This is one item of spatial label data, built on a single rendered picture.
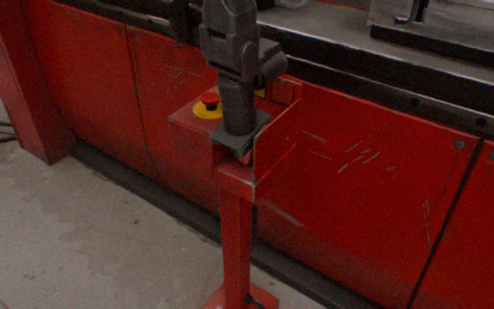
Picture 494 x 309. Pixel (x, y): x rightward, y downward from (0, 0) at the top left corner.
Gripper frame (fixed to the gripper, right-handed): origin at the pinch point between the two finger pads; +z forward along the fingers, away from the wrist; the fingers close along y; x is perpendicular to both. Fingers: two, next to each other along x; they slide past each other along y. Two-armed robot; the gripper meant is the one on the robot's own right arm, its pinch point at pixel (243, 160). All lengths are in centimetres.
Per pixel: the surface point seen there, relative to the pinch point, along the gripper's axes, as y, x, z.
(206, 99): 2.8, 9.8, -8.9
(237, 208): -1.7, 1.9, 15.1
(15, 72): 14, 121, 30
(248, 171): -1.7, -2.0, 0.5
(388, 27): 34.1, -12.9, -13.7
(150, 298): -17, 33, 71
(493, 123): 25.2, -36.7, -5.9
